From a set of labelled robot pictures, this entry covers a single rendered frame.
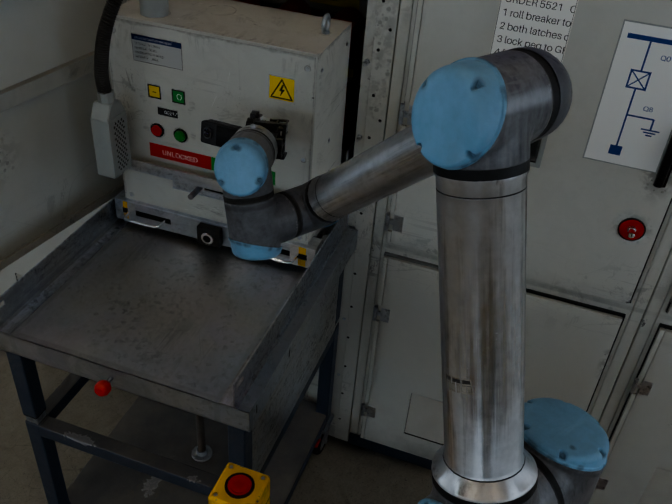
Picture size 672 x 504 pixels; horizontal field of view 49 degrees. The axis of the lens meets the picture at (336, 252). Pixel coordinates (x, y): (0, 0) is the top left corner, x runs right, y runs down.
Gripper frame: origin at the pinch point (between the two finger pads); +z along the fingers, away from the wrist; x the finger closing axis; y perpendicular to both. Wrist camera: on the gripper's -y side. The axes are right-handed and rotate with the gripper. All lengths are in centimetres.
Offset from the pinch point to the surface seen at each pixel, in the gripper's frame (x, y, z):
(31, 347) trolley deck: -47, -43, -23
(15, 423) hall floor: -115, -82, 42
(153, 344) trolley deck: -44, -17, -20
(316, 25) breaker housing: 20.6, 9.8, 11.5
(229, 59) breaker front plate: 13.0, -7.0, 0.5
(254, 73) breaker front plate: 10.8, -1.5, -0.4
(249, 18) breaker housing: 20.7, -5.1, 12.0
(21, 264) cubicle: -69, -88, 67
